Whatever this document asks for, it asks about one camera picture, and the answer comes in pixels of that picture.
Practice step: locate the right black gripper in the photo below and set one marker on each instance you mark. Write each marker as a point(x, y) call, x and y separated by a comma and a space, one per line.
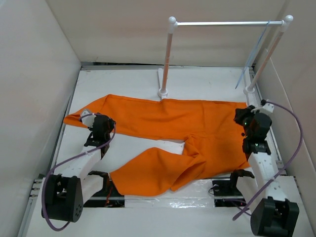
point(240, 113)

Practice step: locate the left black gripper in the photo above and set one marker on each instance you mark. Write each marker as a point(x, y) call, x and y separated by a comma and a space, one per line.
point(111, 124)

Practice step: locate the orange trousers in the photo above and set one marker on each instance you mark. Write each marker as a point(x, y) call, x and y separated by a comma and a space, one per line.
point(212, 141)

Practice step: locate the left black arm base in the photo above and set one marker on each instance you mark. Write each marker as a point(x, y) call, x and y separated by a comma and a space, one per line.
point(108, 196)

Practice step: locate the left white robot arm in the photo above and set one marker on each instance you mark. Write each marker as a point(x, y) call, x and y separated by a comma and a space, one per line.
point(71, 183)

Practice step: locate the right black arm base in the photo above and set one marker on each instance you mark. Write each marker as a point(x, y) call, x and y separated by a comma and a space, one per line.
point(225, 190)

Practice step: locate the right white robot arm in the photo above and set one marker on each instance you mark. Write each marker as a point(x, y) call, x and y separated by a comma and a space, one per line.
point(272, 213)

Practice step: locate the white clothes rack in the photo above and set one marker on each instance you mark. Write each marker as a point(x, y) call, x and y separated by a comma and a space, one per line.
point(173, 24)

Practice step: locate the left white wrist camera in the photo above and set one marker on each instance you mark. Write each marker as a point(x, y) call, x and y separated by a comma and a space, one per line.
point(87, 118)

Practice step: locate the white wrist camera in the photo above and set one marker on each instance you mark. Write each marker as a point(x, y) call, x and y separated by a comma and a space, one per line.
point(87, 118)
point(266, 108)

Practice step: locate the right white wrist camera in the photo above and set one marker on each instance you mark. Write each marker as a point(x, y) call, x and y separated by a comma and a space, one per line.
point(266, 108)

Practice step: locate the light blue wire hanger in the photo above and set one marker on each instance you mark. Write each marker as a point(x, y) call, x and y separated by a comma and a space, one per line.
point(252, 55)

